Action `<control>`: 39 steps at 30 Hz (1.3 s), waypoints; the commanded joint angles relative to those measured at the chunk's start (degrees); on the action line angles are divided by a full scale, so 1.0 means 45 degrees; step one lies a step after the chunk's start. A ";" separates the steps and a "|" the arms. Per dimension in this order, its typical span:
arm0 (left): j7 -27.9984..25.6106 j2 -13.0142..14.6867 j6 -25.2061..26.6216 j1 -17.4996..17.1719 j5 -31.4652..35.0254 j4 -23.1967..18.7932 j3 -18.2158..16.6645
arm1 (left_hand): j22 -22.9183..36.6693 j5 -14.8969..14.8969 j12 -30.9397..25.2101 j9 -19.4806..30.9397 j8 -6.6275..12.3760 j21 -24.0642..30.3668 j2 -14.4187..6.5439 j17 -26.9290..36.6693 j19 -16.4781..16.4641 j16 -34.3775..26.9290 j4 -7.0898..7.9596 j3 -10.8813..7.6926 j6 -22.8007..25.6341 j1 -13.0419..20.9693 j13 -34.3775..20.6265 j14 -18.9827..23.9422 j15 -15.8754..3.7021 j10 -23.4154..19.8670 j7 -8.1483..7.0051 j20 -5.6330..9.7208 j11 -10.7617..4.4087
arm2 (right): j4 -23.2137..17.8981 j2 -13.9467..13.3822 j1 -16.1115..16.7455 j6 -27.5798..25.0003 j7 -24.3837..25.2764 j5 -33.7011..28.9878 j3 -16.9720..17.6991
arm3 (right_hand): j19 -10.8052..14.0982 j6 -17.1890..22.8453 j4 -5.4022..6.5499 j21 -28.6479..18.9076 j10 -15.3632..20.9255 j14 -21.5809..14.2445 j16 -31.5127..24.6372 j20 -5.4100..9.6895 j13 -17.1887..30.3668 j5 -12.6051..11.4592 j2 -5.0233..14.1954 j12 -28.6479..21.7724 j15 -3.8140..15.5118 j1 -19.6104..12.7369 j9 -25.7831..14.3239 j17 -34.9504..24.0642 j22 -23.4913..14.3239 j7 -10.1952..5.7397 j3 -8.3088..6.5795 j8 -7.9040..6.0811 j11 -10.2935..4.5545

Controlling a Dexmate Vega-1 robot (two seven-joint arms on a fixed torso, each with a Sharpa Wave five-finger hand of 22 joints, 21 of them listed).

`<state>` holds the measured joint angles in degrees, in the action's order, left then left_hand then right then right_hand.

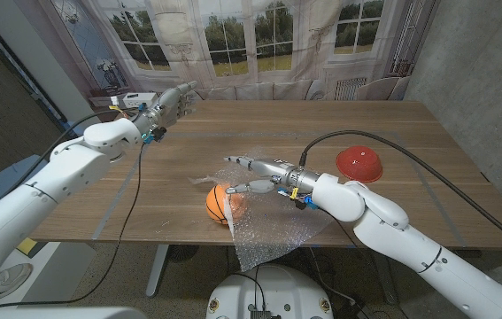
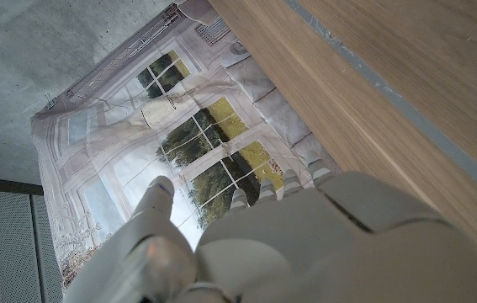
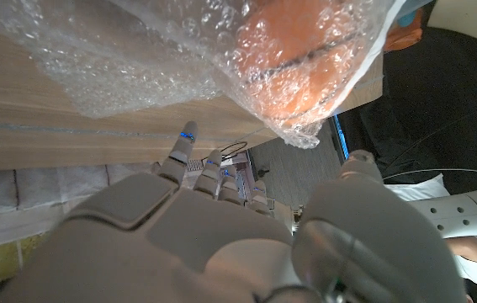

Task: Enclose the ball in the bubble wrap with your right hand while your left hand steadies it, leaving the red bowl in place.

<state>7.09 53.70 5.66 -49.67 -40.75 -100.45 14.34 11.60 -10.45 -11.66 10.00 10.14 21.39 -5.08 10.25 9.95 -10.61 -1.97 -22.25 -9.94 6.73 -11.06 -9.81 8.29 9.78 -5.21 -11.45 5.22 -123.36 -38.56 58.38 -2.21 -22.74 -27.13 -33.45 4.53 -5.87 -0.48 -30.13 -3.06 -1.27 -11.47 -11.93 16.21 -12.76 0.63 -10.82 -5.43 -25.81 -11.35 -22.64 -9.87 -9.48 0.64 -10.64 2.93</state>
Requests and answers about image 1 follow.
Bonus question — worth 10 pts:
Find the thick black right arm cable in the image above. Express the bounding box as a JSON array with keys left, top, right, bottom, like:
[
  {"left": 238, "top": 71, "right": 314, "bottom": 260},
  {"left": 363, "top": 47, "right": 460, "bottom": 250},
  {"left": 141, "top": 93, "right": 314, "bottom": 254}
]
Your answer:
[{"left": 298, "top": 129, "right": 502, "bottom": 256}]

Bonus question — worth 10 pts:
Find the printed window backdrop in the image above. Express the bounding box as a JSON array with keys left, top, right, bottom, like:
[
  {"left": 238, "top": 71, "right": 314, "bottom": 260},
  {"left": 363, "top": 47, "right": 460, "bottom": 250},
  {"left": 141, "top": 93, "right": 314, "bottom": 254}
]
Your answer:
[{"left": 13, "top": 0, "right": 440, "bottom": 128}]

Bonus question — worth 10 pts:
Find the white sneaker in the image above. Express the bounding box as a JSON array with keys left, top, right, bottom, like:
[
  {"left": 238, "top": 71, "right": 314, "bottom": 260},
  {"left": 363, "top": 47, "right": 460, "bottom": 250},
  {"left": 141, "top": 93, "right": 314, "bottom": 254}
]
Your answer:
[{"left": 0, "top": 263, "right": 34, "bottom": 305}]

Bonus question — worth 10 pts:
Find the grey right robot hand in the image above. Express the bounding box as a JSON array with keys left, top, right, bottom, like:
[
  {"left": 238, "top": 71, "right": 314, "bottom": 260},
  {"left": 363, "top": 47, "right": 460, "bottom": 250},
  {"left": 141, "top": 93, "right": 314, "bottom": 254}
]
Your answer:
[{"left": 223, "top": 154, "right": 322, "bottom": 198}]

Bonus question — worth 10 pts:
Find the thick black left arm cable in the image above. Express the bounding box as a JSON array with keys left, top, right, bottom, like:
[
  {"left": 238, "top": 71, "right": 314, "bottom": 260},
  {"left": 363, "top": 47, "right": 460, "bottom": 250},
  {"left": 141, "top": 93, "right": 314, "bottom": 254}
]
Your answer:
[{"left": 24, "top": 108, "right": 141, "bottom": 178}]

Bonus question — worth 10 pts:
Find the grey table leg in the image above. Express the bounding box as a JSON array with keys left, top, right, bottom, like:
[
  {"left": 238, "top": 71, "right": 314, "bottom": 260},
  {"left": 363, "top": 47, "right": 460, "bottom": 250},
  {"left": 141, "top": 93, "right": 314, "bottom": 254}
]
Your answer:
[
  {"left": 145, "top": 244, "right": 170, "bottom": 298},
  {"left": 367, "top": 252, "right": 396, "bottom": 305}
]

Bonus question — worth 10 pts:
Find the yellow black floor mat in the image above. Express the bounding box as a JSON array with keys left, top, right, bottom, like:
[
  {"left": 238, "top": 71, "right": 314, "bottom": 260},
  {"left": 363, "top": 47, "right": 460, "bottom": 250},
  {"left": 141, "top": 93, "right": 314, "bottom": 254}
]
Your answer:
[{"left": 15, "top": 237, "right": 49, "bottom": 259}]

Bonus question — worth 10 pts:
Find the white projector box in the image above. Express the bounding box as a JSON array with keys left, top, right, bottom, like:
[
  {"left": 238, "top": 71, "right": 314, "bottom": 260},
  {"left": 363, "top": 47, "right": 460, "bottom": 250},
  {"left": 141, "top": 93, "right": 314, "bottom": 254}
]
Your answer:
[{"left": 122, "top": 91, "right": 158, "bottom": 110}]

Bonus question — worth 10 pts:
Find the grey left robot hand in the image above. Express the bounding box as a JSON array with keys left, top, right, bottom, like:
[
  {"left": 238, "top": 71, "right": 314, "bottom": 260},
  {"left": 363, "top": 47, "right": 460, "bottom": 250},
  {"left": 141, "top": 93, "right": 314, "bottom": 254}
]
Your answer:
[{"left": 133, "top": 80, "right": 198, "bottom": 138}]

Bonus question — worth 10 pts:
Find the red bowl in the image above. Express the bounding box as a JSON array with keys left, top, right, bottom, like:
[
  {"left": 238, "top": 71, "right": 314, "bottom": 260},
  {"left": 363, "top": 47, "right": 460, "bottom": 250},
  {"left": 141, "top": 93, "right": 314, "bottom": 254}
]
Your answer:
[{"left": 336, "top": 145, "right": 383, "bottom": 183}]

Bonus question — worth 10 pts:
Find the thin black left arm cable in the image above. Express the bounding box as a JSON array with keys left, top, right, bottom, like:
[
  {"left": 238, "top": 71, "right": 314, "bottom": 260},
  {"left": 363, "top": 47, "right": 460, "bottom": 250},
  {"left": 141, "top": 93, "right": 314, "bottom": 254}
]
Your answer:
[{"left": 0, "top": 144, "right": 146, "bottom": 309}]

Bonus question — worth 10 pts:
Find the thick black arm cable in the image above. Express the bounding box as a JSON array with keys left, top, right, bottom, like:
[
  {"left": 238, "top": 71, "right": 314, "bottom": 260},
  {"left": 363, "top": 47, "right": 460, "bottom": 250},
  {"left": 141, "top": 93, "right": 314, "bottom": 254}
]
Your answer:
[
  {"left": 24, "top": 108, "right": 141, "bottom": 178},
  {"left": 298, "top": 129, "right": 502, "bottom": 256}
]

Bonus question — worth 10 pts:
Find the orange basketball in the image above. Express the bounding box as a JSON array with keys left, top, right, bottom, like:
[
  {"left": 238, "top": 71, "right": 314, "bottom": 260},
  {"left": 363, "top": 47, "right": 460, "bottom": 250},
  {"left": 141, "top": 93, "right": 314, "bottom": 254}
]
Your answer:
[{"left": 205, "top": 183, "right": 247, "bottom": 226}]

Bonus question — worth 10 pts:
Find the white robot torso edge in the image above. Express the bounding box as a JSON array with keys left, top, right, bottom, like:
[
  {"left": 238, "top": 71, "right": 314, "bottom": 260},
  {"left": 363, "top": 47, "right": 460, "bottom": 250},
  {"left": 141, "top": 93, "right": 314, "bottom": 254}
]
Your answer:
[{"left": 0, "top": 307, "right": 148, "bottom": 319}]

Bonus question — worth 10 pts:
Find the clear bubble wrap sheet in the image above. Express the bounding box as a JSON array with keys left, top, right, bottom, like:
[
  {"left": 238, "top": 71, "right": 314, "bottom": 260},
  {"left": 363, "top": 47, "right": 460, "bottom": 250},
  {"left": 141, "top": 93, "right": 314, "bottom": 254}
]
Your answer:
[{"left": 188, "top": 150, "right": 336, "bottom": 273}]

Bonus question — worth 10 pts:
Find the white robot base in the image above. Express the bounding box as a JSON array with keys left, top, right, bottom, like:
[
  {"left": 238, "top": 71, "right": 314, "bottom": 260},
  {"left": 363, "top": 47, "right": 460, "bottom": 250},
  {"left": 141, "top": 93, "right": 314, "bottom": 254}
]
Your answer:
[{"left": 205, "top": 263, "right": 335, "bottom": 319}]

